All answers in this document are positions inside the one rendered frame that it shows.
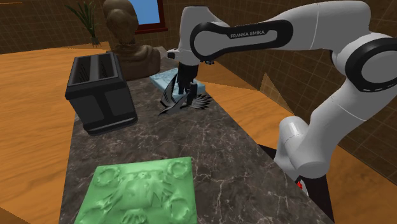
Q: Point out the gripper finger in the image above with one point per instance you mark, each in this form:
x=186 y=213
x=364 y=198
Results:
x=181 y=85
x=193 y=92

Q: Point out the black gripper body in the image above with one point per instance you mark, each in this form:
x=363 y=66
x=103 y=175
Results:
x=188 y=72

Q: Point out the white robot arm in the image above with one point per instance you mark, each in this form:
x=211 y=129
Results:
x=322 y=102

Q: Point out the light blue relief tile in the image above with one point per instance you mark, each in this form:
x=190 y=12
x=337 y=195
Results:
x=161 y=81

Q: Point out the black bird figure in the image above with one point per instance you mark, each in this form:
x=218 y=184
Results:
x=173 y=107

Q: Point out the brown bust sculpture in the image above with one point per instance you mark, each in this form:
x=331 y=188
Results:
x=130 y=52

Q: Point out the red framed window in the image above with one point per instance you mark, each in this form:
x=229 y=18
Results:
x=145 y=12

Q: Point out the black toaster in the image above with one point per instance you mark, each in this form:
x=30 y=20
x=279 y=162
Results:
x=99 y=99

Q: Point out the green potted plant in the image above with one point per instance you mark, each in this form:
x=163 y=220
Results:
x=88 y=18

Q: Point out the green relief tile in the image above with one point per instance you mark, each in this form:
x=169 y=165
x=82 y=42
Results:
x=139 y=192

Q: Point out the dark robot stand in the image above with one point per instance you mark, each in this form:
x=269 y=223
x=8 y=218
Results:
x=321 y=195

